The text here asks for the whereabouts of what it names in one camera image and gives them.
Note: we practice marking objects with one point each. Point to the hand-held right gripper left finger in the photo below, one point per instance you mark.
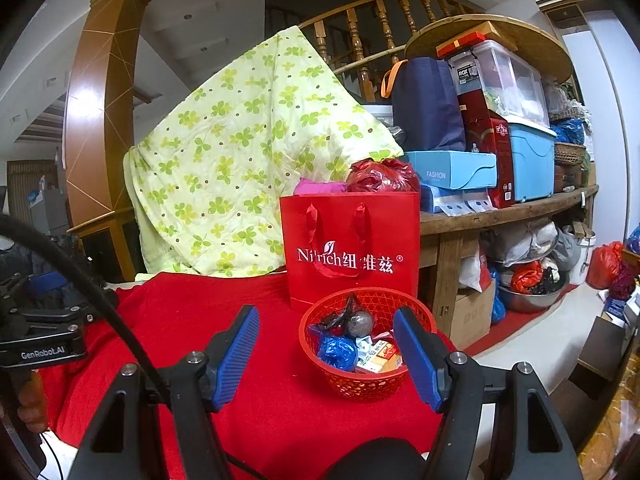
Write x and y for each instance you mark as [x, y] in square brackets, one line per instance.
[240, 355]

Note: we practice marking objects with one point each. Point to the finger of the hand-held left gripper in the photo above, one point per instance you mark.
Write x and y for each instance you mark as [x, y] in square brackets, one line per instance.
[92, 312]

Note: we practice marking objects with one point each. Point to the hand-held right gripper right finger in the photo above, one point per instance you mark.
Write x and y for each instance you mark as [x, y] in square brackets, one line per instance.
[420, 360]

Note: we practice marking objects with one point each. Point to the white medicine box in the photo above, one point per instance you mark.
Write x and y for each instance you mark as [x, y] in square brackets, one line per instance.
[370, 364]

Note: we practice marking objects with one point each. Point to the white foil wrapper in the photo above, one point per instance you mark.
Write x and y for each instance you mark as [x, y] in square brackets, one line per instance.
[367, 344]

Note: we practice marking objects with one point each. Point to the red plastic basket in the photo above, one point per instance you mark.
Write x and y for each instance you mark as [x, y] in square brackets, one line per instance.
[360, 385]

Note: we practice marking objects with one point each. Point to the grey ball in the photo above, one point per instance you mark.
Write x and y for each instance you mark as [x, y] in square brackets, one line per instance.
[361, 323]

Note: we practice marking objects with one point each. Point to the blue wrapper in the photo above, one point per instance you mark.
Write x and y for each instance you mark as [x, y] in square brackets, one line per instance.
[337, 352]

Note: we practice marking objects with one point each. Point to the black plastic scrap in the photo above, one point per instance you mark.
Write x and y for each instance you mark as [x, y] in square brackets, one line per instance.
[344, 310]

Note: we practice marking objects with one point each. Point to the person's left hand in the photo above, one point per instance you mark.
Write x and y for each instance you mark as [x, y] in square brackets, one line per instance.
[35, 400]

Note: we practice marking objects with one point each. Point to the cardboard box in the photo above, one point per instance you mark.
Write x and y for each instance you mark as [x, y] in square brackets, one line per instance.
[467, 320]

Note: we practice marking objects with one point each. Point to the red blanket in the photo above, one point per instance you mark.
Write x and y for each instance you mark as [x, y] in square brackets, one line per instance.
[280, 410]

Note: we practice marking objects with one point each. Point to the narrow blue plastic bag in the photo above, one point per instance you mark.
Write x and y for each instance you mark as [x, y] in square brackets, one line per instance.
[497, 305]

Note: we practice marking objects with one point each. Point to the white sack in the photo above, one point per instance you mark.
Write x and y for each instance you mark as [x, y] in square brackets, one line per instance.
[472, 272]

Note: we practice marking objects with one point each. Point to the grey cabinet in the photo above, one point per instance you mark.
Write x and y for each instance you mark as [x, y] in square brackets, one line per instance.
[50, 210]

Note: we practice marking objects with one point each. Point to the wooden bench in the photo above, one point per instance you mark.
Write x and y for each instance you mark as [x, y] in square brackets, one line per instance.
[450, 240]

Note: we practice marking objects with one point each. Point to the steel basin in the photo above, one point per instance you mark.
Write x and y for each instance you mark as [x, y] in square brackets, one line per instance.
[530, 300]

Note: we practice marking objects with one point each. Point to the small orange plastic bag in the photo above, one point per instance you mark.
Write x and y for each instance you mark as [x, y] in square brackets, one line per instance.
[525, 277]

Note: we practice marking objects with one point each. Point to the red paper gift bag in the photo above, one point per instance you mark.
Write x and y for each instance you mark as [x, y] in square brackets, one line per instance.
[350, 240]

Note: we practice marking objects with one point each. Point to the grey sack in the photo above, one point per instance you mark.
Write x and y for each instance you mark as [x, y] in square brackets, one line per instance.
[525, 240]

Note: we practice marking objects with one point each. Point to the blue and white packet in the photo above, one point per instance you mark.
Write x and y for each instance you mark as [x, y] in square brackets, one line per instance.
[450, 200]

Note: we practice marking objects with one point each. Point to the dark wooden furniture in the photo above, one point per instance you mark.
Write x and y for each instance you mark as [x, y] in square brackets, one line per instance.
[600, 345]

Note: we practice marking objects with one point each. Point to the red shiny plastic bag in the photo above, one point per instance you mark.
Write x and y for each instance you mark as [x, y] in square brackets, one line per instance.
[382, 175]

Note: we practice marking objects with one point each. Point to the white bucket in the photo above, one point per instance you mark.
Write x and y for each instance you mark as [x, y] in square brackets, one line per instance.
[582, 260]

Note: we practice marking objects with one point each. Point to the light blue shoebox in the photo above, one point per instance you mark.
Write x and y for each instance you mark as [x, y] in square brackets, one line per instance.
[445, 170]

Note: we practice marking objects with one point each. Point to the green floral quilt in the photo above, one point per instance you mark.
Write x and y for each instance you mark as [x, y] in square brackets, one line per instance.
[225, 160]

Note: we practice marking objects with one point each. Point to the large orange plastic bag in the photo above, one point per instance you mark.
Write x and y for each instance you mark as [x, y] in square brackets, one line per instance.
[605, 265]

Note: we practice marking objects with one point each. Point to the red carton box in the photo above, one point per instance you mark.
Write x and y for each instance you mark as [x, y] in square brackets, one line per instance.
[487, 160]

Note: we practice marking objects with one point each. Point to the maroon plastic bag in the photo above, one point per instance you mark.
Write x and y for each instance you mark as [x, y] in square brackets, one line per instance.
[622, 282]

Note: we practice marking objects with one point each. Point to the blue storage box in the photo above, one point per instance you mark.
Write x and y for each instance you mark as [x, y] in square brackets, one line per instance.
[532, 165]

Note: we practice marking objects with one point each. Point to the wicker basket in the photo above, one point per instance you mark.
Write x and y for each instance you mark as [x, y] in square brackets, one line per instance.
[570, 154]

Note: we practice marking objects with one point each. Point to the transparent storage box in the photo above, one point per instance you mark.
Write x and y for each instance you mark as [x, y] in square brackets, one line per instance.
[505, 75]

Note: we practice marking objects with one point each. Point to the flat orange box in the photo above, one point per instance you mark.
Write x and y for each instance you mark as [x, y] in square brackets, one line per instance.
[460, 42]

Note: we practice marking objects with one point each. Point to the wooden stair railing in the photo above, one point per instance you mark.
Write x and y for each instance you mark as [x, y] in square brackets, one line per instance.
[355, 35]

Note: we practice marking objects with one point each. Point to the round wooden board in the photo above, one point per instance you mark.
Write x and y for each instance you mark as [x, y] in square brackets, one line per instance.
[540, 45]

